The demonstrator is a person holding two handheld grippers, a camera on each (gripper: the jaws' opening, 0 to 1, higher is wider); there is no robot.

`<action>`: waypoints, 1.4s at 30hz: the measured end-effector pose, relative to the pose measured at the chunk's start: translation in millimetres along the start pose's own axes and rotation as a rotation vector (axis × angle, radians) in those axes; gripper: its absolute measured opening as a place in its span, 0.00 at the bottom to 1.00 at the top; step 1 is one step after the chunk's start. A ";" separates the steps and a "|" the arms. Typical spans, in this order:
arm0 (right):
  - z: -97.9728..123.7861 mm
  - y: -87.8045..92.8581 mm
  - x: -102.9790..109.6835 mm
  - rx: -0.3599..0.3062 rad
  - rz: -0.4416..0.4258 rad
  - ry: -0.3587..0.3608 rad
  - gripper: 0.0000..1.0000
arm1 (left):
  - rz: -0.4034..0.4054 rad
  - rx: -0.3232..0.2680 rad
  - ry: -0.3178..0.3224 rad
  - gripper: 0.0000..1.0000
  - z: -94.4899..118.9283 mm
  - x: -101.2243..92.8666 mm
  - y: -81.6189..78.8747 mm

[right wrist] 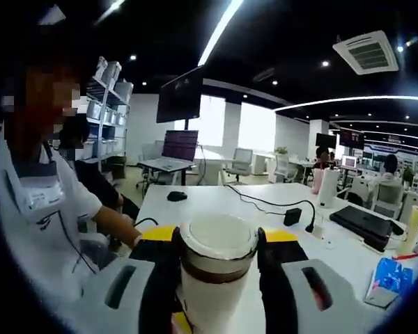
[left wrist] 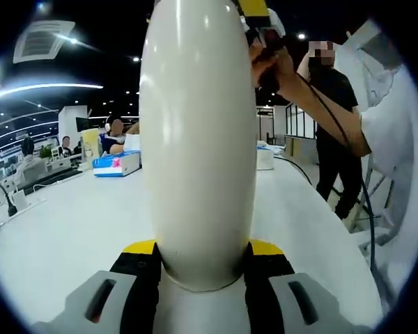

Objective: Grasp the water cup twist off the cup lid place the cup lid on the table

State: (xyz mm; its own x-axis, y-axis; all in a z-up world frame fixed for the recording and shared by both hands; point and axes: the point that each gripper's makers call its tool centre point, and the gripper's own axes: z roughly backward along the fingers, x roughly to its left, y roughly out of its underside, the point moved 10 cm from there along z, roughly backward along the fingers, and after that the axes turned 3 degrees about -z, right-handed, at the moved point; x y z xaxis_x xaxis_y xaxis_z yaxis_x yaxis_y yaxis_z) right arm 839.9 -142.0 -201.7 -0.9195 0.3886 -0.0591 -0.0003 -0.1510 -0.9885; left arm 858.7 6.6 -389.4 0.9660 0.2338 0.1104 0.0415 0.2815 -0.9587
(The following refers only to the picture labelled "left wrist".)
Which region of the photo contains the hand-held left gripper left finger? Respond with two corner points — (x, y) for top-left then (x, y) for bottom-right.
(31, 239), (160, 334)

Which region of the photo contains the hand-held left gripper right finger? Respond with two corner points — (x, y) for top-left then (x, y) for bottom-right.
(245, 239), (372, 334)

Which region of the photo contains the cream water cup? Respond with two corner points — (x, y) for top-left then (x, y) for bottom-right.
(138, 0), (258, 292)

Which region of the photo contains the yellow drink cup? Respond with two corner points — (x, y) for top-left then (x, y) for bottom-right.
(80, 127), (100, 167)

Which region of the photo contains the person's right hand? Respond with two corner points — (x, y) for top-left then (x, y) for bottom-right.
(247, 44), (297, 99)

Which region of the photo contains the white table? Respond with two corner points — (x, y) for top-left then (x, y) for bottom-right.
(0, 156), (384, 334)

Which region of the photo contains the white power strip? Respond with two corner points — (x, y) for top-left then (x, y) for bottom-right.
(0, 195), (48, 225)

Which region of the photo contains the blue and white tissue pack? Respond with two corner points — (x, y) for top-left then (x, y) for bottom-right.
(91, 150), (142, 178)
(256, 141), (275, 171)

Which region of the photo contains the white charger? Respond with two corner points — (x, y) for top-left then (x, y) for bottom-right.
(12, 190), (27, 212)

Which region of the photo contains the white metal rack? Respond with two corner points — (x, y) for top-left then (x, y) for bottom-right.
(348, 154), (395, 234)

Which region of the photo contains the black closed laptop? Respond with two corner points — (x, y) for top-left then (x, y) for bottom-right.
(19, 168), (84, 193)

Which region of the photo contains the white mesh office chair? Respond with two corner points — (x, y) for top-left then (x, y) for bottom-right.
(16, 162), (49, 184)

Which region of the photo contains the person's white shirt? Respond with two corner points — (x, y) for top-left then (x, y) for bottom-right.
(358, 64), (418, 309)

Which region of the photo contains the curved ceiling light strip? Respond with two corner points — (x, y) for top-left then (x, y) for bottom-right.
(0, 83), (105, 104)

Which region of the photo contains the ceiling air conditioner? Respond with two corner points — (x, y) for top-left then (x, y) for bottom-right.
(12, 20), (76, 65)

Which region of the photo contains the black power cable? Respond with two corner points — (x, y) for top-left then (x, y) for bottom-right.
(0, 183), (18, 217)

